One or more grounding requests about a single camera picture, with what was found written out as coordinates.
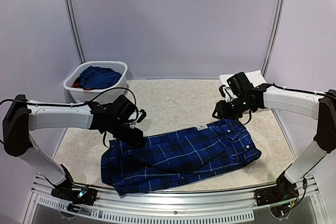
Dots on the corner wall post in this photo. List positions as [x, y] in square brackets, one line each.
[272, 40]
[74, 31]

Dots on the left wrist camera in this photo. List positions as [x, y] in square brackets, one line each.
[137, 117]

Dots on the right corner wall post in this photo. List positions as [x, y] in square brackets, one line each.
[272, 40]

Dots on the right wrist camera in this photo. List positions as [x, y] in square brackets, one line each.
[224, 91]

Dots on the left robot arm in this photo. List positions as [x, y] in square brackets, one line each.
[24, 116]

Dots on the dark blue garment in basket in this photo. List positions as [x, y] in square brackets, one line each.
[98, 78]

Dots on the blue plaid shirt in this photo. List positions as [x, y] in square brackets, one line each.
[178, 158]

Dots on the red garment in basket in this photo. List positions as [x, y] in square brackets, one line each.
[78, 84]

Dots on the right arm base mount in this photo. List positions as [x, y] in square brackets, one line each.
[284, 195]

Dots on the aluminium front rail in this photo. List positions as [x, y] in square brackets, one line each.
[221, 206]

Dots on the white t-shirt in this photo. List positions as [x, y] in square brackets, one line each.
[255, 77]

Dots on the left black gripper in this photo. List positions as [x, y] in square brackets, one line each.
[134, 139]

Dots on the white plastic laundry basket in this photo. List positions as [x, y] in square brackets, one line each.
[81, 95]

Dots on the left corner wall post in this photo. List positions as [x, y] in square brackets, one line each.
[74, 31]

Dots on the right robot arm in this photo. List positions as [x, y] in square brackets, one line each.
[307, 118]

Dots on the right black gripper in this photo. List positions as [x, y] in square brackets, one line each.
[223, 109]

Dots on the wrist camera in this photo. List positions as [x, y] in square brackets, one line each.
[137, 117]
[224, 91]

